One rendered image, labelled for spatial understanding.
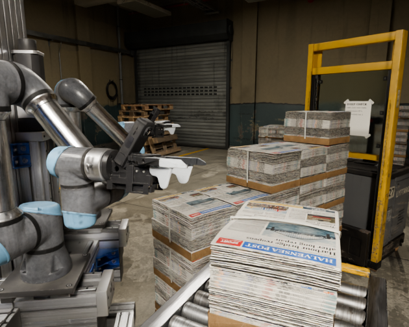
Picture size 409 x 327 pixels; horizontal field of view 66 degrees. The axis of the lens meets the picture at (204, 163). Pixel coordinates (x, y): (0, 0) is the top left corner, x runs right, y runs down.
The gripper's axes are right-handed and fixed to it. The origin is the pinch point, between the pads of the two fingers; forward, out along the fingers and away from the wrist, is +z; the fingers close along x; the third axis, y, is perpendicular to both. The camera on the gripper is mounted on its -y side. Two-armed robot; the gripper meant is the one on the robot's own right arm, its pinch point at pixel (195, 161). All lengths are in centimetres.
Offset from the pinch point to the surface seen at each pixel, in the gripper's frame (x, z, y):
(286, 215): -33.6, 16.9, 16.2
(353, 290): -43, 37, 39
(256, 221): -26.9, 9.1, 17.4
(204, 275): -35, -8, 39
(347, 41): -216, 45, -89
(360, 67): -212, 56, -68
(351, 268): -51, 38, 35
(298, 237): -19.0, 20.9, 18.2
